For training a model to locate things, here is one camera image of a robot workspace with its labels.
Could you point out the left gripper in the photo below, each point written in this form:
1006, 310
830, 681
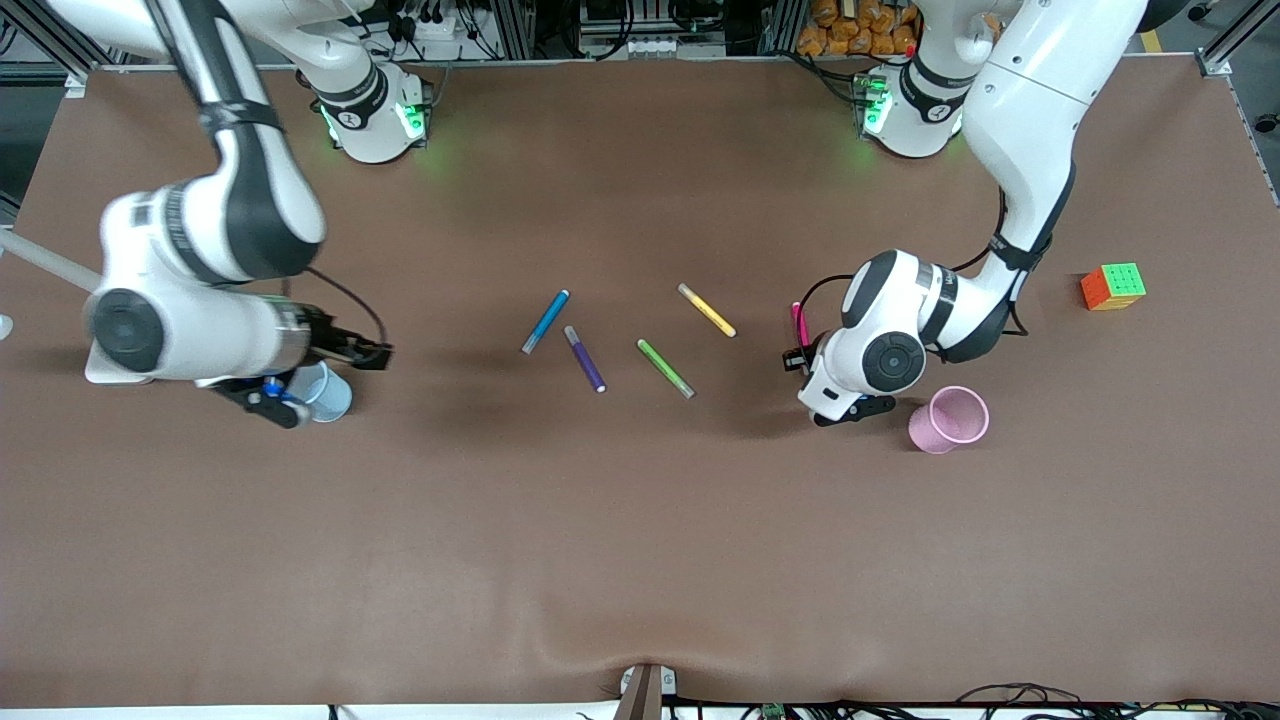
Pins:
797, 359

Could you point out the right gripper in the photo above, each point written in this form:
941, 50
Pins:
333, 338

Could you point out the pink marker pen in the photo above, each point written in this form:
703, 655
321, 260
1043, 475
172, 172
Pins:
800, 325

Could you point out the blue marker pen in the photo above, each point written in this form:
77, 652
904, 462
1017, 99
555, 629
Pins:
546, 321

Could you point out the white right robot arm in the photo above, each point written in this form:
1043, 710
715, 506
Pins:
200, 330

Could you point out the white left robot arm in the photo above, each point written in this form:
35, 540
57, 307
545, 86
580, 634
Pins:
1020, 130

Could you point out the light blue plastic cup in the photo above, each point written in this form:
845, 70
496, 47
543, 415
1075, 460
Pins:
330, 400

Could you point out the yellow marker pen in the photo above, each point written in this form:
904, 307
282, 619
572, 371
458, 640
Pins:
707, 311

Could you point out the green marker pen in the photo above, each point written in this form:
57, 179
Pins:
664, 367

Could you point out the pink plastic cup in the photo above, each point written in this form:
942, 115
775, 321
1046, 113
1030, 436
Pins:
940, 435

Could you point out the purple marker pen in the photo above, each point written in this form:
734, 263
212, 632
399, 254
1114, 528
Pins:
586, 362

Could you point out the colourful puzzle cube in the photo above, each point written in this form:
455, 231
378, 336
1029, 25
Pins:
1112, 288

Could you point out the orange snack bag pile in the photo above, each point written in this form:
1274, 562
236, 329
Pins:
840, 40

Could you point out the white power strip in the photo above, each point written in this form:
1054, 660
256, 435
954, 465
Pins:
445, 40

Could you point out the white terminal strip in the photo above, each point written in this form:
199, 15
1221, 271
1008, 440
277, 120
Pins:
655, 46

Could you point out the wooden camera post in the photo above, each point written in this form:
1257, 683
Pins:
645, 695

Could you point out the aluminium frame rail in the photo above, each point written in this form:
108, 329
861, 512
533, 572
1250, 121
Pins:
45, 45
1235, 40

